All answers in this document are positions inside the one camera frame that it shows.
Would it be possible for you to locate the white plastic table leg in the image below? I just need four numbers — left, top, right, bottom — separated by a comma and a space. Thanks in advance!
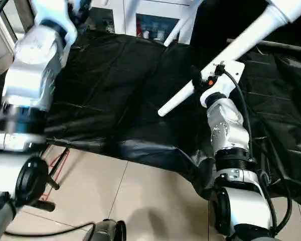
125, 0, 142, 13
157, 5, 290, 118
163, 17, 191, 48

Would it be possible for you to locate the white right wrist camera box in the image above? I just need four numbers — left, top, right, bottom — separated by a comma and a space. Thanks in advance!
200, 60, 246, 108

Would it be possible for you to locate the red cord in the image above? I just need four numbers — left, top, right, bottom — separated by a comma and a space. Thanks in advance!
44, 148, 71, 201

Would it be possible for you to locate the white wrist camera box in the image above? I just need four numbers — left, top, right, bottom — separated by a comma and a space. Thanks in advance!
31, 0, 78, 38
200, 60, 246, 108

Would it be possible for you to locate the grey metal bar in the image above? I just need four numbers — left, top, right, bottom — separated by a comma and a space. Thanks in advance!
227, 37, 301, 51

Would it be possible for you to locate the black mat cloth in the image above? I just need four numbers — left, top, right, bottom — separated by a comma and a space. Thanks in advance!
0, 25, 301, 204

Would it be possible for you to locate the dark grey robot foot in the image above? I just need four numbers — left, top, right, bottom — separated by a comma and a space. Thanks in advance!
84, 218, 127, 241

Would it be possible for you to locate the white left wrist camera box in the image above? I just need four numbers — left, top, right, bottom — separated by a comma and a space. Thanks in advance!
31, 0, 78, 38

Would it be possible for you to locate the white glass-door cabinet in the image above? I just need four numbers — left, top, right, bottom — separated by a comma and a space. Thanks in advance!
90, 0, 199, 45

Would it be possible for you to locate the black folding table frame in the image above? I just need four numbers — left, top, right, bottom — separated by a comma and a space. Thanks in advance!
35, 147, 72, 213

